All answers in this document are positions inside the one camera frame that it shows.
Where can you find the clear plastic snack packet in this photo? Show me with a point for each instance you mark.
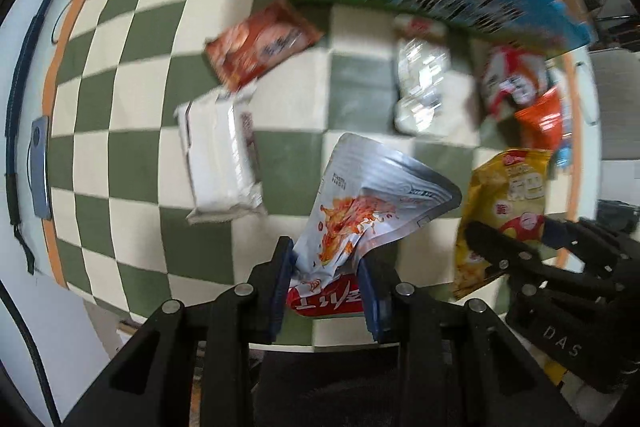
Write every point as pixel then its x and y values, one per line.
pixel 420 77

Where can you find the black equipment stand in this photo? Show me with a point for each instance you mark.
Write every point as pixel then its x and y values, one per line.
pixel 605 9

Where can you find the yellow chip bag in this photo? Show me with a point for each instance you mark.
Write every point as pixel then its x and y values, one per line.
pixel 500 192

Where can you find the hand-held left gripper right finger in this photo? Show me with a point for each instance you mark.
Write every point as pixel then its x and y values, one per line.
pixel 372 302

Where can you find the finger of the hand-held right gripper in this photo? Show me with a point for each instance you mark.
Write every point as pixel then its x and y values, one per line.
pixel 590 232
pixel 492 244

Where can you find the silver snack packet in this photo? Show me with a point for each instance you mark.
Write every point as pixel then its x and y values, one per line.
pixel 360 207

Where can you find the orange snack packet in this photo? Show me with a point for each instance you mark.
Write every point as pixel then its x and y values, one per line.
pixel 542 117

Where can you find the red white snack packet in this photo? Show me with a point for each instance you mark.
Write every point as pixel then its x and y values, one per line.
pixel 510 77

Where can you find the black bag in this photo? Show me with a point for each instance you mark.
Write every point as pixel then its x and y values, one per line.
pixel 617 214

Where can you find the green cream checkered mat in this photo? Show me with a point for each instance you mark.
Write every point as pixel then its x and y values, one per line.
pixel 140 57

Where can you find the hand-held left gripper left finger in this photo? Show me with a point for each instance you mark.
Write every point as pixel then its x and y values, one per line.
pixel 282 289

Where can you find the grey chair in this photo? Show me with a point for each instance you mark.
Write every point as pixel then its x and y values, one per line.
pixel 617 107

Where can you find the red brown snack packet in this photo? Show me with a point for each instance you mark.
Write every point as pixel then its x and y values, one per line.
pixel 265 42

